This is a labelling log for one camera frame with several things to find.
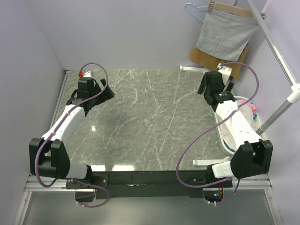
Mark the wooden clip hanger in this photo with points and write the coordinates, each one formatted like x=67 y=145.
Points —
x=229 y=9

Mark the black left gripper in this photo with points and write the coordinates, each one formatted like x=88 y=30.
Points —
x=108 y=93

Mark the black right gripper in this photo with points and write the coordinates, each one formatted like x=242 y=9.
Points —
x=202 y=88

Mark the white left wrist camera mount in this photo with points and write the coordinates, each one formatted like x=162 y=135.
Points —
x=88 y=75

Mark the white t-shirt red print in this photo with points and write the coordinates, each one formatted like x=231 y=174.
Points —
x=227 y=138

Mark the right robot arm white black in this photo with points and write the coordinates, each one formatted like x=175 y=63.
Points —
x=253 y=154

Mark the blue wire hanger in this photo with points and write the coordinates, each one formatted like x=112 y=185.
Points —
x=196 y=11

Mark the silver metal pole frame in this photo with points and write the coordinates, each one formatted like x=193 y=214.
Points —
x=294 y=97

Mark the pink garment in basket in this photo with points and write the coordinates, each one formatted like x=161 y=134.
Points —
x=253 y=107

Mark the white bracket on table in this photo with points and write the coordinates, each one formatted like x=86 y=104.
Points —
x=193 y=69
x=206 y=162

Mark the white bracket on table rear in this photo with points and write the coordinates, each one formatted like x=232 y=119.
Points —
x=193 y=69

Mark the white bracket on table front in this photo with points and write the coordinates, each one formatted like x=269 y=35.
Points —
x=206 y=162

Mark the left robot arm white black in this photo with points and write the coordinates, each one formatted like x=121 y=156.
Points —
x=48 y=155

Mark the grey hanging cloth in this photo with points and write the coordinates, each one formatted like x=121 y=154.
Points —
x=224 y=35

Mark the white laundry basket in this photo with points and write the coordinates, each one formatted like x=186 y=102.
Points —
x=238 y=126

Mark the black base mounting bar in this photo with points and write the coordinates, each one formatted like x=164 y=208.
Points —
x=144 y=184

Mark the brown hanging cloth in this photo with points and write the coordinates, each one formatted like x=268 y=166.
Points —
x=211 y=63

